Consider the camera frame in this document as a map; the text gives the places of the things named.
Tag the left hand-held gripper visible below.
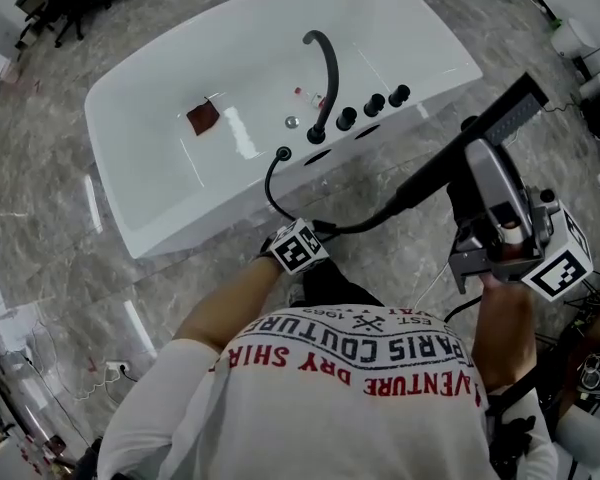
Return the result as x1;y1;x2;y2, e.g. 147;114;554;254
257;217;331;275

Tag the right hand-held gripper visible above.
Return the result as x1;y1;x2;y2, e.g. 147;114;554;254
448;138;594;302

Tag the black handheld shower head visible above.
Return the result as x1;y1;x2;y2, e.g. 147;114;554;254
392;71;550;217

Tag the person's right forearm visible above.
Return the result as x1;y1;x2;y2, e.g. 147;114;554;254
472;271;539;394

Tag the person's left forearm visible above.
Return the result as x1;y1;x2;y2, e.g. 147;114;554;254
172;255;284;364

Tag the white bathtub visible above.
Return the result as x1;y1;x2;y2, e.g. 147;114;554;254
83;0;484;260

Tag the person's black trouser leg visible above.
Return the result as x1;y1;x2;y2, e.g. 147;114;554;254
299;260;384;312

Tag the black curved faucet spout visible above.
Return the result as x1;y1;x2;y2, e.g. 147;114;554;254
302;29;340;145

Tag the dark red cloth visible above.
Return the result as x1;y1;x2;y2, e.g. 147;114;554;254
186;97;223;138

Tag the person's white printed shirt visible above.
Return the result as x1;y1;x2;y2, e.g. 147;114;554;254
97;307;559;480

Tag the white round trash can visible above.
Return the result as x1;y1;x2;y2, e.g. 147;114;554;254
549;16;600;60

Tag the black tripod stand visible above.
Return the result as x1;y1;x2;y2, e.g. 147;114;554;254
487;312;600;422

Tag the black helmet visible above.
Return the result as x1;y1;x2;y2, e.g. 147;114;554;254
577;350;600;404

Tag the black harness strap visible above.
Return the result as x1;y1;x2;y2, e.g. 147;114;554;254
484;407;539;480

